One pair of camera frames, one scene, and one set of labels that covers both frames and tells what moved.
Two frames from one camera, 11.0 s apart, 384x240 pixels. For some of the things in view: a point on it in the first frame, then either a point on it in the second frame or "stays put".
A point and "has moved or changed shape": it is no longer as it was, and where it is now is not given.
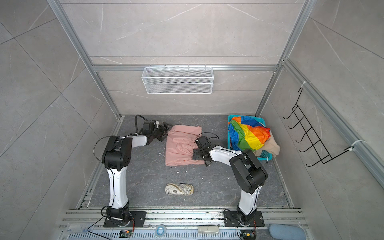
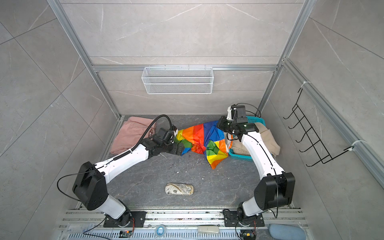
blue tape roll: [160, 230] stays put
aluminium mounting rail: [88, 224] stays put
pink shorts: [180, 144] has moved or changed shape
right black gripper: [197, 152] → [221, 122]
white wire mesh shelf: [177, 80] stays put
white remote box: [213, 229] stays put
